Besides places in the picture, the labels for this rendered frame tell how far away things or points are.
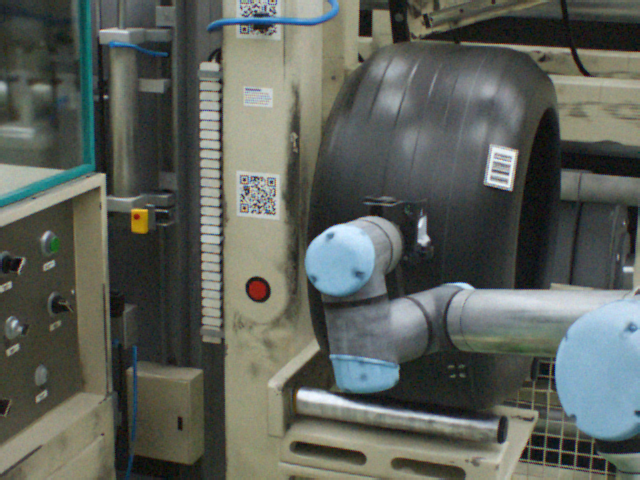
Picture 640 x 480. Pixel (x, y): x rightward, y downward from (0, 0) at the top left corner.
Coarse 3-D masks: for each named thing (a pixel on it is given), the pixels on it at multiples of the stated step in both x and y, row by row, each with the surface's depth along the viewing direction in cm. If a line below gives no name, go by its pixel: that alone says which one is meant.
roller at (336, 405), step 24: (312, 408) 199; (336, 408) 198; (360, 408) 197; (384, 408) 196; (408, 408) 195; (432, 408) 194; (432, 432) 194; (456, 432) 192; (480, 432) 190; (504, 432) 190
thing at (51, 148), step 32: (0, 0) 167; (32, 0) 175; (64, 0) 183; (0, 32) 168; (32, 32) 175; (64, 32) 184; (0, 64) 169; (32, 64) 176; (64, 64) 185; (0, 96) 170; (32, 96) 177; (64, 96) 185; (0, 128) 170; (32, 128) 178; (64, 128) 186; (0, 160) 171; (32, 160) 179; (64, 160) 187; (0, 192) 172; (32, 192) 179
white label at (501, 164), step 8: (496, 152) 173; (504, 152) 173; (512, 152) 173; (488, 160) 173; (496, 160) 173; (504, 160) 173; (512, 160) 173; (488, 168) 172; (496, 168) 172; (504, 168) 173; (512, 168) 173; (488, 176) 172; (496, 176) 172; (504, 176) 172; (512, 176) 172; (488, 184) 172; (496, 184) 172; (504, 184) 172
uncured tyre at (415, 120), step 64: (384, 64) 187; (448, 64) 185; (512, 64) 185; (384, 128) 178; (448, 128) 175; (512, 128) 177; (320, 192) 180; (384, 192) 175; (448, 192) 172; (512, 192) 174; (448, 256) 172; (512, 256) 177; (320, 320) 185; (448, 384) 183; (512, 384) 191
